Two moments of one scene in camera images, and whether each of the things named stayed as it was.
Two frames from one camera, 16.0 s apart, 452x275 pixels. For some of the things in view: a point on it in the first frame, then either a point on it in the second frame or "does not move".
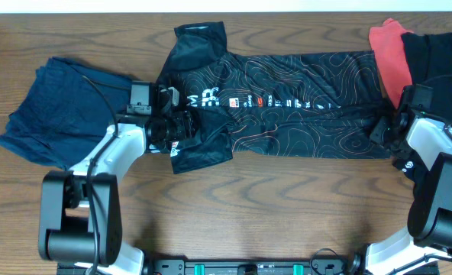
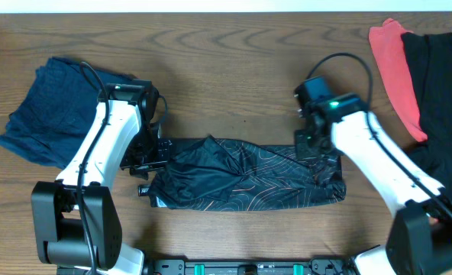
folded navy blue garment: (65, 112) does not move
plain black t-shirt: (439, 60) does not move
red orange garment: (390, 54) does not move
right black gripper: (376, 134) to (302, 151)
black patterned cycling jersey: (303, 105) to (212, 173)
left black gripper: (188, 124) to (150, 156)
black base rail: (240, 266) does not move
